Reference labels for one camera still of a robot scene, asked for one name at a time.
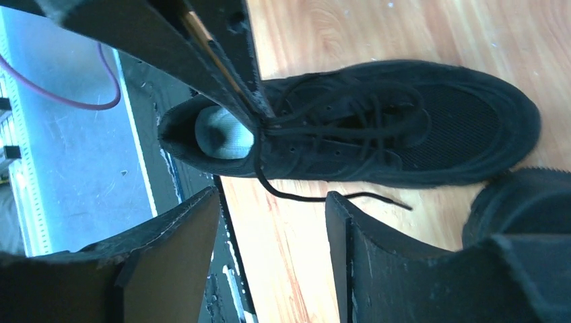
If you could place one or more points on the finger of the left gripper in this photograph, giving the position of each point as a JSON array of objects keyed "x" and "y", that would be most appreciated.
[
  {"x": 217, "y": 58},
  {"x": 146, "y": 30}
]

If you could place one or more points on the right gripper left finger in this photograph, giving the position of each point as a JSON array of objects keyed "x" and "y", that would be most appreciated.
[{"x": 111, "y": 267}]

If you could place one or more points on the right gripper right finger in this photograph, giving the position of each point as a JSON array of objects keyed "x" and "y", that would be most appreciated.
[{"x": 383, "y": 275}]

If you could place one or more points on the black sneaker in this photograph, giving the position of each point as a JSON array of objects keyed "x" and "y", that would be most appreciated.
[
  {"x": 480, "y": 126},
  {"x": 526, "y": 201}
]

